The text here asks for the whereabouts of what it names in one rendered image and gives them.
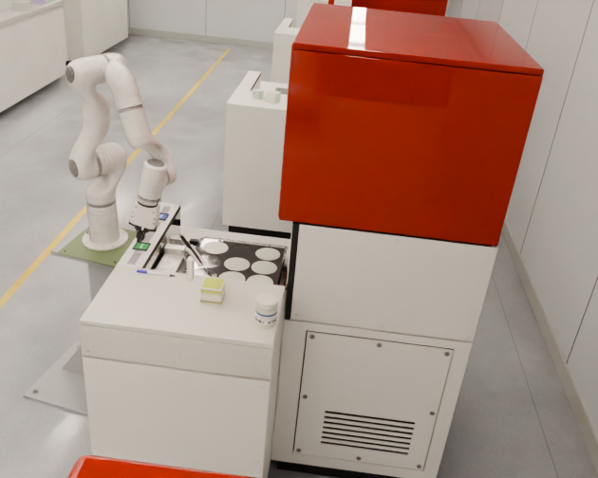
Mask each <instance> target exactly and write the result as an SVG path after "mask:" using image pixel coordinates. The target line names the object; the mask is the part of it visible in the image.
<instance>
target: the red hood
mask: <svg viewBox="0 0 598 478"><path fill-rule="evenodd" d="M543 73H544V69H543V68H542V67H541V66H540V65H539V64H538V63H537V62H536V61H535V60H534V59H533V58H532V57H531V56H530V55H529V54H528V53H527V52H526V51H525V50H524V49H523V48H522V47H521V46H520V45H519V44H518V43H517V42H516V41H515V40H514V39H513V38H512V37H511V36H510V35H509V34H508V33H507V32H506V31H505V30H504V29H503V28H502V27H501V26H500V25H499V24H498V23H497V22H493V21H483V20H475V19H465V18H457V17H447V16H438V15H429V14H420V13H411V12H401V11H393V10H383V9H366V8H357V7H348V6H339V5H330V4H321V3H313V5H312V6H311V8H310V10H309V12H308V15H307V17H306V19H305V21H304V22H303V24H302V26H301V27H300V29H299V31H298V33H297V35H296V37H295V39H294V41H293V43H292V45H291V54H290V77H289V84H288V96H287V109H286V121H285V134H284V146H283V150H284V151H283V163H282V175H281V189H280V199H279V212H278V217H279V220H285V221H294V222H302V223H310V224H317V225H326V226H333V227H341V228H350V229H357V230H372V231H380V232H388V233H396V234H404V235H412V236H419V237H428V238H436V239H443V240H451V241H460V242H467V243H475V244H483V245H491V246H497V245H498V242H499V238H500V234H501V232H502V228H503V224H504V220H505V217H506V213H507V209H508V206H509V203H510V199H511V195H512V192H513V188H514V182H515V179H516V175H517V171H518V168H519V164H520V160H521V157H522V154H523V150H524V146H525V143H526V139H527V135H528V132H529V129H530V125H531V121H532V117H533V111H534V108H535V105H536V101H537V97H538V93H539V90H540V86H541V83H542V80H543Z"/></svg>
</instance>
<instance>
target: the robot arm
mask: <svg viewBox="0 0 598 478"><path fill-rule="evenodd" d="M65 79H66V81H67V83H68V85H69V86H70V87H71V88H72V89H73V90H74V91H75V92H76V93H77V94H78V95H79V97H80V98H81V101H82V105H83V127H82V131H81V133H80V134H79V137H78V138H77V140H76V142H75V144H74V146H73V148H72V151H71V153H70V156H69V160H68V167H69V171H70V172H71V174H72V175H73V176H74V177H75V178H77V179H79V180H89V179H92V178H95V179H94V180H93V181H92V182H91V183H90V184H89V186H88V187H87V188H86V190H85V201H86V208H87V216H88V224H89V228H87V229H86V234H85V235H84V236H83V239H82V241H83V245H84V246H85V247H86V248H89V249H92V250H97V251H107V250H112V249H116V248H120V247H122V246H123V245H124V244H125V243H126V242H127V241H128V234H127V232H126V231H125V230H122V229H120V228H119V220H118V211H117V200H116V187H117V184H118V183H119V181H120V179H121V177H122V175H123V173H124V171H125V168H126V165H127V155H126V152H125V151H124V149H123V148H122V147H121V146H120V144H118V143H115V142H108V143H104V144H100V143H101V141H102V140H103V139H104V137H105V136H106V134H107V131H108V128H109V123H110V105H109V102H108V100H107V99H106V98H105V97H104V96H103V95H101V94H100V93H98V92H97V91H95V87H96V85H97V84H99V83H106V84H107V85H108V87H109V88H110V90H111V92H112V95H113V98H114V101H115V104H116V107H117V110H118V113H119V116H120V120H121V125H122V128H123V131H124V133H125V136H126V139H127V142H128V144H129V145H130V146H131V147H132V148H134V149H142V150H145V151H146V152H147V153H149V154H150V156H151V157H152V158H148V159H145V160H144V162H143V166H142V171H141V176H140V185H139V190H138V195H137V199H136V201H135V203H134V206H133V209H132V211H131V214H130V219H129V222H128V224H130V225H131V226H134V228H135V229H136V232H137V236H136V238H137V242H141V241H142V240H144V238H145V233H147V232H149V231H153V232H156V231H157V225H158V223H159V212H160V203H159V202H161V199H162V198H160V197H161V193H162V190H163V188H164V187H165V186H167V185H170V184H172V183H173V182H174V181H175V180H176V178H177V171H176V167H175V164H174V161H173V159H172V156H171V153H170V151H169V150H168V148H167V147H166V146H165V145H164V144H163V143H162V142H161V141H160V140H158V139H157V138H155V137H154V136H153V135H152V134H151V131H150V128H149V125H148V121H147V118H146V115H145V112H144V108H143V105H142V102H141V98H140V93H139V90H138V87H137V84H136V81H135V78H134V76H133V74H132V73H131V71H130V70H129V69H128V68H127V62H126V60H125V59H124V57H123V56H122V55H121V54H119V53H105V54H100V55H94V56H89V57H83V58H80V59H76V60H74V61H72V62H70V63H69V64H68V65H67V67H66V69H65ZM99 144H100V145H99ZM141 227H143V228H144V229H143V230H142V229H141Z"/></svg>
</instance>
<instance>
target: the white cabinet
mask: <svg viewBox="0 0 598 478"><path fill-rule="evenodd" d="M282 331H283V322H282V326H281V331H280V336H279V341H278V345H277V350H276V355H275V360H274V364H273V369H272V374H271V379H262V378H255V377H241V376H234V375H226V374H220V373H212V372H204V371H198V370H190V369H182V368H176V367H168V366H161V365H154V364H146V363H139V362H132V361H124V360H117V359H110V358H96V357H89V356H83V366H84V384H85V393H86V403H87V413H88V423H89V432H90V442H91V451H92V454H93V455H100V456H106V457H113V458H121V459H127V460H134V461H141V462H148V463H155V464H162V465H168V466H176V467H183V468H189V469H203V470H209V471H216V472H223V473H230V474H237V475H244V476H251V477H258V478H268V473H269V468H270V462H271V446H272V436H273V425H274V415H275V403H276V393H277V382H278V373H279V362H280V352H281V341H282Z"/></svg>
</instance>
